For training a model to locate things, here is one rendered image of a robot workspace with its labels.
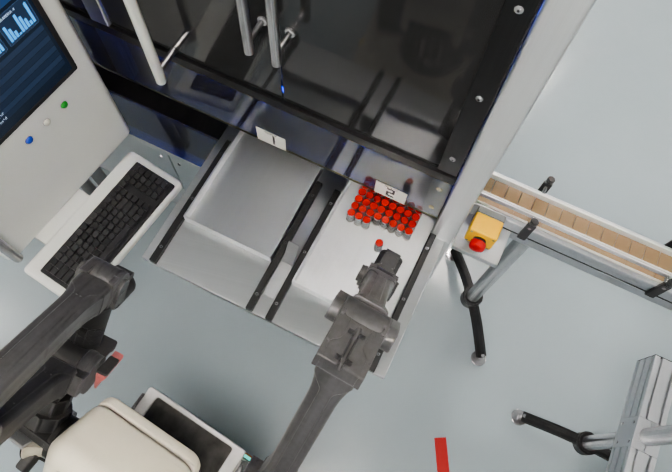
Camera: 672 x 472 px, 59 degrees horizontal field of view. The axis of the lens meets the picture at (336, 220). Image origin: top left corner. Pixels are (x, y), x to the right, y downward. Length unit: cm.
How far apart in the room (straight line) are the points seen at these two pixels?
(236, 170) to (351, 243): 38
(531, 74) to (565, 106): 208
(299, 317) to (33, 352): 75
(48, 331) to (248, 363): 150
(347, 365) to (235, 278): 78
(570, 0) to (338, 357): 57
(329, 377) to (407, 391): 156
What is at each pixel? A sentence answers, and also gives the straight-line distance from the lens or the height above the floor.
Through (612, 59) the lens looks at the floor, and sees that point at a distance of 336.
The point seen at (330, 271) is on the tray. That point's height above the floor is 88.
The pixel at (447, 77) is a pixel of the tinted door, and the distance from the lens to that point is 110.
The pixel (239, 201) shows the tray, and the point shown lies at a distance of 166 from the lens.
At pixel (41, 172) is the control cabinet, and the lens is 171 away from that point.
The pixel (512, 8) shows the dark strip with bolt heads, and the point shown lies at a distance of 94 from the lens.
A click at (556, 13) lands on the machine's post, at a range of 92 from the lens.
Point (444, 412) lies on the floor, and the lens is 244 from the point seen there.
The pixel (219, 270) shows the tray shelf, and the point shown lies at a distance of 159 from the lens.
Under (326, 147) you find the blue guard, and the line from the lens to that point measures 147.
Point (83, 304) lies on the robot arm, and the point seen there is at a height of 143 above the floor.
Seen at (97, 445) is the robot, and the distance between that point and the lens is 107.
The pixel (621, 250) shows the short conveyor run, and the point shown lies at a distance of 173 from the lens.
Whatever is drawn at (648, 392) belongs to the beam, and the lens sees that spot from 209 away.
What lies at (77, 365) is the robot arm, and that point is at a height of 127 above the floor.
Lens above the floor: 238
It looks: 67 degrees down
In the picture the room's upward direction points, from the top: 5 degrees clockwise
